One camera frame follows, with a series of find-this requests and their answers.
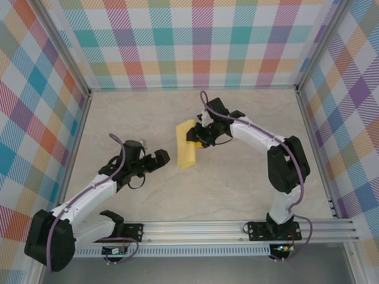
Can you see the yellow paper sheet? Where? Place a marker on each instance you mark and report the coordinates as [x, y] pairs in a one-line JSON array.
[[185, 154]]

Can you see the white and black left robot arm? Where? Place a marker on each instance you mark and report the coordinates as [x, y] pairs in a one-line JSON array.
[[89, 192]]

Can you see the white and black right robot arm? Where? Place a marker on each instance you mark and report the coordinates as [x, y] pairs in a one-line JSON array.
[[254, 134]]

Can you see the aluminium frame bar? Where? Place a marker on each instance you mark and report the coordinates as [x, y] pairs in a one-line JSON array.
[[315, 151], [74, 151], [353, 266], [34, 277], [192, 88]]

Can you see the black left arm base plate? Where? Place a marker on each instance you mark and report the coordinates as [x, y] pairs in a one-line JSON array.
[[134, 233]]

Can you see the aluminium mounting rail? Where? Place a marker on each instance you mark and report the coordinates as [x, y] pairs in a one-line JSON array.
[[195, 232]]

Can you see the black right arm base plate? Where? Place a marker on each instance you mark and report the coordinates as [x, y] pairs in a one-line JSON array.
[[254, 235]]

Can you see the aluminium frame post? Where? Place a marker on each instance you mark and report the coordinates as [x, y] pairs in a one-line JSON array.
[[68, 44], [321, 44]]

